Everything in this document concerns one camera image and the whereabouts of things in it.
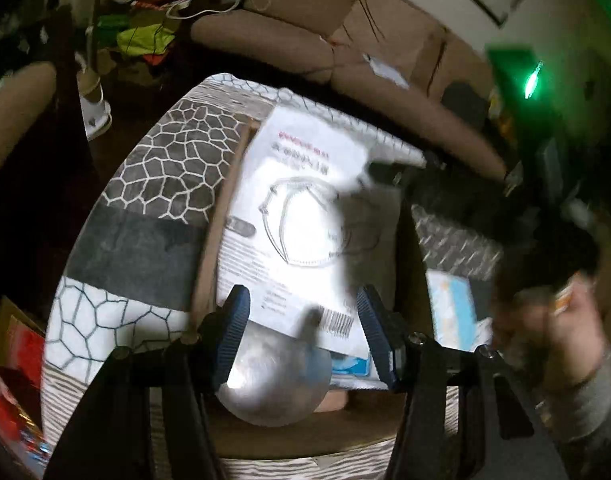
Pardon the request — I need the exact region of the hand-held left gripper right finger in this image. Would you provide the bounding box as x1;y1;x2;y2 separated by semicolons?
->
356;284;571;480

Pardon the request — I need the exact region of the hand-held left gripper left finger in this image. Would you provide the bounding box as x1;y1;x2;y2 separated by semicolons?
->
42;284;251;480

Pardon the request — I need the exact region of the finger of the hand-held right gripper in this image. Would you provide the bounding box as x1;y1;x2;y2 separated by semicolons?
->
359;158;522;242

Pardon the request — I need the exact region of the blue plastic packet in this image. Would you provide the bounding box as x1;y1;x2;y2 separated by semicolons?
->
328;352;386;391

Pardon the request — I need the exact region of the blue white packet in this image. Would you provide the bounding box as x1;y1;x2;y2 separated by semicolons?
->
425;270;496;351

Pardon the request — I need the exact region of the orange white small packet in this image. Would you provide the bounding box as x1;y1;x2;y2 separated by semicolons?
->
550;270;593;318

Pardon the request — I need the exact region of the brown cardboard box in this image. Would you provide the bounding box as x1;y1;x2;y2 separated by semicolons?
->
188;115;459;461

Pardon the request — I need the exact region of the white face mask package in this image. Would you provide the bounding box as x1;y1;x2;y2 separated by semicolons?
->
212;95;406;356

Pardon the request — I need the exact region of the person's right forearm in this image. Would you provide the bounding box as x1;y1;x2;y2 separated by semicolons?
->
535;355;611;448

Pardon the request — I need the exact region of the person's right hand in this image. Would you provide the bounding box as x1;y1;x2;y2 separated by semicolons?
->
491;271;611;392

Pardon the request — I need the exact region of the white paper sheet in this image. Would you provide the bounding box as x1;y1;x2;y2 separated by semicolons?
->
363;52;411;91

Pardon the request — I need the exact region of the grey patterned blanket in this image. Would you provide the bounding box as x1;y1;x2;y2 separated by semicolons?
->
40;72;506;480

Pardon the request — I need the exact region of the red box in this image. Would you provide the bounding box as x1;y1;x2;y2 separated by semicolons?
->
0;295;53;466

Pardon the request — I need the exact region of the beige sofa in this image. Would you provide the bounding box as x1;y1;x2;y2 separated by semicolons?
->
190;0;511;176

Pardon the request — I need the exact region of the green cloth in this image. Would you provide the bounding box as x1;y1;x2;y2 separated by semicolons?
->
98;12;178;58

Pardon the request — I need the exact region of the beige armchair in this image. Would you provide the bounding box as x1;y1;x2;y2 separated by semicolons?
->
0;60;58;191

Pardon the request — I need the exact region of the white cable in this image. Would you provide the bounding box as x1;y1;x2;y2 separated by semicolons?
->
165;0;271;21

